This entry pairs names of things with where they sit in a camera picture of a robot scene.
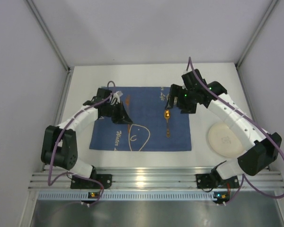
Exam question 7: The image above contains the copper fork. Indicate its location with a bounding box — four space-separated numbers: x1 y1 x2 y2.
125 95 130 133

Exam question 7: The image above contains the copper spoon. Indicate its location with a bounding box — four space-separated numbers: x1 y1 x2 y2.
164 109 170 138

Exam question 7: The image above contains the blue cloth placemat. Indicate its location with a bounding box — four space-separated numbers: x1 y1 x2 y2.
89 87 192 152

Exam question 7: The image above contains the small beige cup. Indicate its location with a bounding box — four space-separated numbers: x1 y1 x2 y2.
173 97 178 105

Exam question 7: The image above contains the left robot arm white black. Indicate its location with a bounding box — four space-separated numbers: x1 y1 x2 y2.
41 87 133 179

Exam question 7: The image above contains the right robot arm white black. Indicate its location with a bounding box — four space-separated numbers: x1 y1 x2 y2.
165 70 282 183

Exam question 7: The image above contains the white paper plate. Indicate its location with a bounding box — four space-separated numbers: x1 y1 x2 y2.
207 122 244 158

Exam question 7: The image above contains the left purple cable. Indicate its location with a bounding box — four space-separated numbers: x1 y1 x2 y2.
47 80 116 206

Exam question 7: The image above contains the purple cable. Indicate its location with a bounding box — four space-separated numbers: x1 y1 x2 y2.
186 56 284 205
47 80 116 206

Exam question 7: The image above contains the aluminium frame rail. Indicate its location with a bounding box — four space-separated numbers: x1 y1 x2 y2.
28 167 284 191

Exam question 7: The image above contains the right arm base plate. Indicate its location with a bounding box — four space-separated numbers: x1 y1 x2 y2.
195 174 240 190

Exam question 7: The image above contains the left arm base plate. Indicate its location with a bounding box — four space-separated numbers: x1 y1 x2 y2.
70 173 113 190

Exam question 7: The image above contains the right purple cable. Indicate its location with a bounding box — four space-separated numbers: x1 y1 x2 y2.
186 56 284 205

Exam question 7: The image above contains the slotted cable duct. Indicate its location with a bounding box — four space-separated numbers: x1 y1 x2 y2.
37 191 231 201

